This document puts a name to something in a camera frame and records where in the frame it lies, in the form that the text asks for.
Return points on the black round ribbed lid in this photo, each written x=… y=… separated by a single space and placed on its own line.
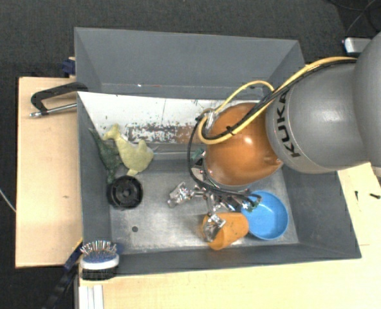
x=125 y=192

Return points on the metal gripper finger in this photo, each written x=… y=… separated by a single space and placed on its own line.
x=215 y=224
x=180 y=194

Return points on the grey metal bin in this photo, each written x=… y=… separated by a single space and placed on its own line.
x=164 y=233

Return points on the blue plastic bowl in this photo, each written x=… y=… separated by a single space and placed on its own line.
x=271 y=219

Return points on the pale wood board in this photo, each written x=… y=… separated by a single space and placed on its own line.
x=49 y=179

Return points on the yellow-green plush toy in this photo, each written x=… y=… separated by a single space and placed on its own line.
x=132 y=158

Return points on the dark green toy dinosaur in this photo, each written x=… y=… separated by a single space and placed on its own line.
x=108 y=159

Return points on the white and blue hairbrush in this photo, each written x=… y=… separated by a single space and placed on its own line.
x=100 y=260

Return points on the orange plastic cup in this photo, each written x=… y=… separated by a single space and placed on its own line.
x=234 y=228

